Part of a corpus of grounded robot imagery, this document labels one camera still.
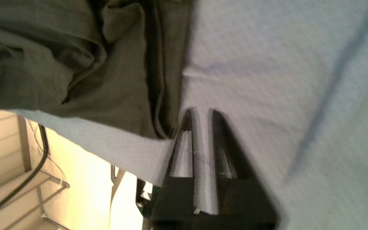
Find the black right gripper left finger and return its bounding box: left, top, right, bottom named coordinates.
left=152, top=109, right=200, bottom=229

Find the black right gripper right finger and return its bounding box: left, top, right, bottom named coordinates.
left=208, top=109, right=279, bottom=229

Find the black t-shirt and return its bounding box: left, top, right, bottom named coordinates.
left=0, top=0, right=194, bottom=139

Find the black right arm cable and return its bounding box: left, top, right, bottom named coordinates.
left=0, top=124, right=50, bottom=224

